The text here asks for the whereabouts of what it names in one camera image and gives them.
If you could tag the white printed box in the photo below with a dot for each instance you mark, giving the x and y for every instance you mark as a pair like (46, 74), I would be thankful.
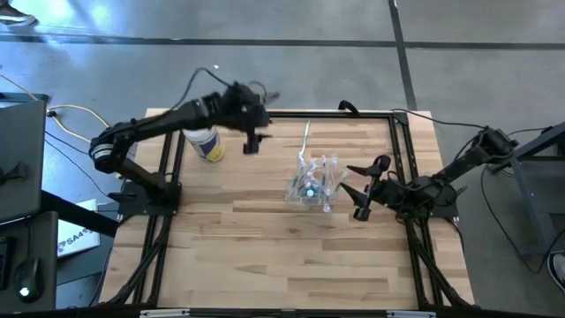
(77, 234)

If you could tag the person's shoe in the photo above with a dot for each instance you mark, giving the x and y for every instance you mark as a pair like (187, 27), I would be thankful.
(17, 20)
(558, 269)

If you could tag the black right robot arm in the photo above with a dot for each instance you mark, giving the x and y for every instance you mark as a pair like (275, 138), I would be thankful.
(468, 159)

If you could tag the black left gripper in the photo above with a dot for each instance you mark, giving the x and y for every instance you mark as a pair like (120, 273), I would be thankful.
(245, 110)

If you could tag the silver aluminium bracket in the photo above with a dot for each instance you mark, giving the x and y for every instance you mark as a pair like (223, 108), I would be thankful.
(165, 314)
(410, 314)

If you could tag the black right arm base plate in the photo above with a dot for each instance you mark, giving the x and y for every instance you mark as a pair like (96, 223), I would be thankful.
(446, 209)

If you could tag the black table frame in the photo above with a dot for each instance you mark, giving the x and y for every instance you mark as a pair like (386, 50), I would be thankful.
(331, 115)

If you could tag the clear acrylic organizer box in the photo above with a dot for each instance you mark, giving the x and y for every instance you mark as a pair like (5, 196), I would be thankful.
(300, 196)

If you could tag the black computer mouse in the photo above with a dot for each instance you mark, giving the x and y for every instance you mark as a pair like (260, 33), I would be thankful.
(28, 278)

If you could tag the dark side desk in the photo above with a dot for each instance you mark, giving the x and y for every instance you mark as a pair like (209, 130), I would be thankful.
(44, 247)

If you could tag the dark metal equipment stand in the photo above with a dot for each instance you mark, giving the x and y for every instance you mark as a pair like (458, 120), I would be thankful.
(527, 199)

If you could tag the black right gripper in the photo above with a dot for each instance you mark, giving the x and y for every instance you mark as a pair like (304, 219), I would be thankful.
(393, 192)

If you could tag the grey laptop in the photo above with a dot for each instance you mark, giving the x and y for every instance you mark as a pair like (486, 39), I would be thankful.
(22, 154)

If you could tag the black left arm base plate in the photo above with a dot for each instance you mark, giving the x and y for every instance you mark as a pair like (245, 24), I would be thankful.
(132, 205)

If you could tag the teal mouthwash bottle white cap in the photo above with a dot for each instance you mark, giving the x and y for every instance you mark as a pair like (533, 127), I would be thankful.
(310, 193)

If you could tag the Lysol wipes canister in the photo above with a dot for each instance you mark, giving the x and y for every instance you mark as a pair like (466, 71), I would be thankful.
(207, 146)

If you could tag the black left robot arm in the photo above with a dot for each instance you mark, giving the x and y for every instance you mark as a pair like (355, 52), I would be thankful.
(145, 128)

